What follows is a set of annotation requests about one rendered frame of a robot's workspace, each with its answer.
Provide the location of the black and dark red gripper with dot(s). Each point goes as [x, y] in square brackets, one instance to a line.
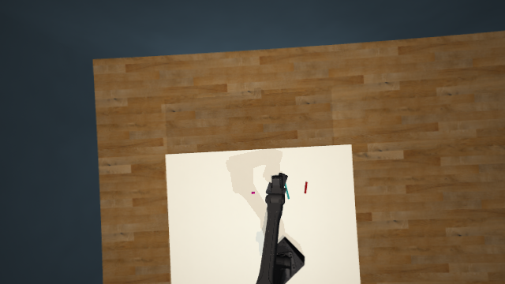
[269, 188]

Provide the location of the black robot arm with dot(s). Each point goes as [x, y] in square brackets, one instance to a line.
[275, 267]

